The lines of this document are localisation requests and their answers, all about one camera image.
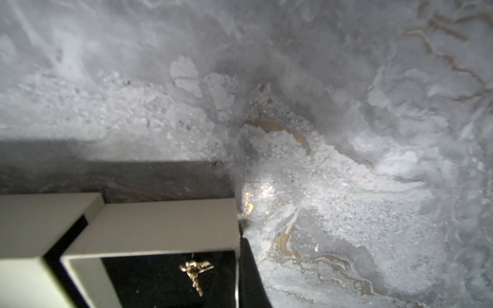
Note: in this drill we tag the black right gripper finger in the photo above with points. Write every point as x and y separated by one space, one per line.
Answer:
251 290

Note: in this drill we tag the gold earring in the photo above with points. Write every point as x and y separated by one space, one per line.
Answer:
193 269

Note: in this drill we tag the cream jewelry box drawer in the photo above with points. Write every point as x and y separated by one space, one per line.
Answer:
128 255

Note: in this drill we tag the cream jewelry box sleeve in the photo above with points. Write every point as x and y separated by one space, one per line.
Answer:
35 231

